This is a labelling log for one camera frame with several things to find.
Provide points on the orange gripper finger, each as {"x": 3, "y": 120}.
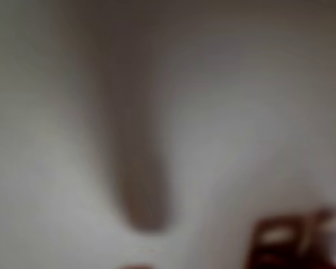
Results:
{"x": 136, "y": 267}

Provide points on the small red toy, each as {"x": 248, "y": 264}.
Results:
{"x": 285, "y": 252}

